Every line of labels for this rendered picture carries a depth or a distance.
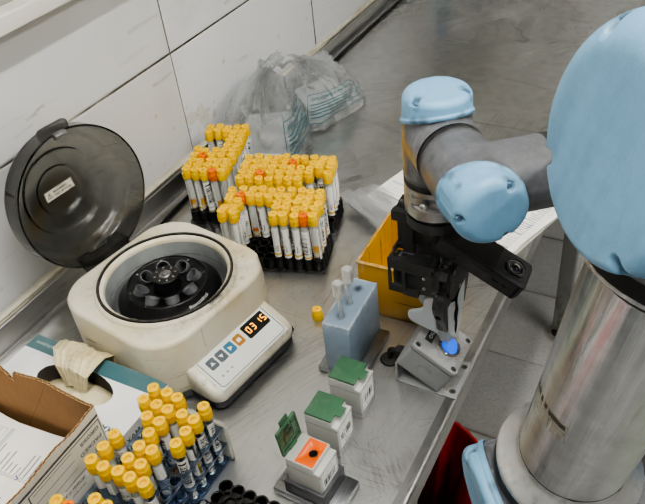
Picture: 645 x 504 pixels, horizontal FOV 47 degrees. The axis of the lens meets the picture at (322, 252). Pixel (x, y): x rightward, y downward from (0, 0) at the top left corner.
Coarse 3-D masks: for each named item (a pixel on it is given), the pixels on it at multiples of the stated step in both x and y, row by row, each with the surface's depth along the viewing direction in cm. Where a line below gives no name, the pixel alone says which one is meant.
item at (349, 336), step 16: (352, 288) 104; (368, 288) 104; (336, 304) 102; (352, 304) 101; (368, 304) 103; (336, 320) 99; (352, 320) 99; (368, 320) 104; (336, 336) 100; (352, 336) 100; (368, 336) 106; (384, 336) 109; (336, 352) 102; (352, 352) 101; (368, 352) 106; (320, 368) 105; (368, 368) 104
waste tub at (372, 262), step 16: (384, 224) 115; (384, 240) 117; (368, 256) 112; (384, 256) 119; (368, 272) 109; (384, 272) 108; (384, 288) 110; (384, 304) 112; (400, 304) 110; (416, 304) 109
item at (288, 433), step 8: (288, 416) 86; (280, 424) 84; (288, 424) 85; (296, 424) 87; (280, 432) 84; (288, 432) 86; (296, 432) 87; (280, 440) 85; (288, 440) 86; (296, 440) 87; (280, 448) 85; (288, 448) 86
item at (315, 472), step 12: (300, 444) 87; (312, 444) 87; (324, 444) 87; (288, 456) 86; (300, 456) 86; (312, 456) 87; (324, 456) 86; (336, 456) 87; (288, 468) 87; (300, 468) 85; (312, 468) 84; (324, 468) 85; (336, 468) 88; (300, 480) 87; (312, 480) 85; (324, 480) 86
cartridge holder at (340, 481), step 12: (288, 480) 88; (336, 480) 88; (348, 480) 90; (276, 492) 91; (288, 492) 89; (300, 492) 88; (312, 492) 86; (324, 492) 86; (336, 492) 89; (348, 492) 88
